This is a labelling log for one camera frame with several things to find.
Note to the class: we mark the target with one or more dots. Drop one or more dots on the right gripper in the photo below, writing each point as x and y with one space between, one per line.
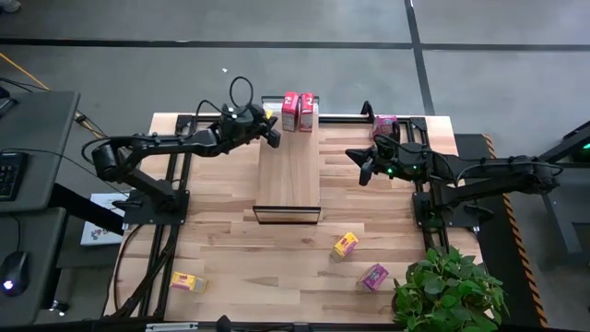
401 161

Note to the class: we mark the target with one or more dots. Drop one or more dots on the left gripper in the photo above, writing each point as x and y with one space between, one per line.
239 126

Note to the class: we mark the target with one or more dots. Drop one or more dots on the red cereal box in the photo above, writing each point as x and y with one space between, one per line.
290 108
307 108

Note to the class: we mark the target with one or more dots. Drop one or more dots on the pink cereal box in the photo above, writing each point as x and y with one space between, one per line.
374 276
382 123

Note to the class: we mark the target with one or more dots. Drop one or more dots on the yellow cereal box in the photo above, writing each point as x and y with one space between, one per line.
184 280
345 244

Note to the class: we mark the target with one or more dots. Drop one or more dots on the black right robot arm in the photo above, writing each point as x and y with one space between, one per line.
498 173

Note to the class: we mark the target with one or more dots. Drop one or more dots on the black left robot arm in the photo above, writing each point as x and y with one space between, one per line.
152 145

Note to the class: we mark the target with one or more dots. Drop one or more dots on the black table clamp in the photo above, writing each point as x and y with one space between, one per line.
367 110

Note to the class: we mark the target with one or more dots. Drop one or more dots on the green leafy potted plant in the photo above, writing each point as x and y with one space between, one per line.
444 290

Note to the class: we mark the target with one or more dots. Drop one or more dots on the black hazard-striped floor mat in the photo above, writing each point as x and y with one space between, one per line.
502 249

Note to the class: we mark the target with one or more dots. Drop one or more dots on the dark grey neighbouring stand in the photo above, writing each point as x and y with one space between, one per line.
560 216

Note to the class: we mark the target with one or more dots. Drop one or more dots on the white paper booklet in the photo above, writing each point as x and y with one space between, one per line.
99 230

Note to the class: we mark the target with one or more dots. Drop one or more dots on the black desk support beam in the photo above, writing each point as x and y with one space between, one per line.
83 207

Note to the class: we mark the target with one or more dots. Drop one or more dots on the grey desk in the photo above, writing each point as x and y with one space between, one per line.
41 240
41 138

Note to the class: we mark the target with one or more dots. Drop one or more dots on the black keyboard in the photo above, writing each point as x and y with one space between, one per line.
11 175

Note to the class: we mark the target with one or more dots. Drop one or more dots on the black desk device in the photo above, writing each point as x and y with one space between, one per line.
4 101

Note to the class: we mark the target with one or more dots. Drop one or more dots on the silver desk caster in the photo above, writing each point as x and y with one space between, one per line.
60 307

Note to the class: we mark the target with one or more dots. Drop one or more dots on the person's shoe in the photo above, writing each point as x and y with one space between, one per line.
9 4

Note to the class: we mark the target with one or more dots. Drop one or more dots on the black computer mouse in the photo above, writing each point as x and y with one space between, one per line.
14 272

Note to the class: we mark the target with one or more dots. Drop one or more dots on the black aluminium table frame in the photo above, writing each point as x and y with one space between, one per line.
350 119

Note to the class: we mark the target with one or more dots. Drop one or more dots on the wooden shelf with black frame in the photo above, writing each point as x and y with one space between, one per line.
288 175

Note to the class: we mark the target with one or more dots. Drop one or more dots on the silver metal bracket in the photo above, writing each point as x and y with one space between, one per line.
171 327

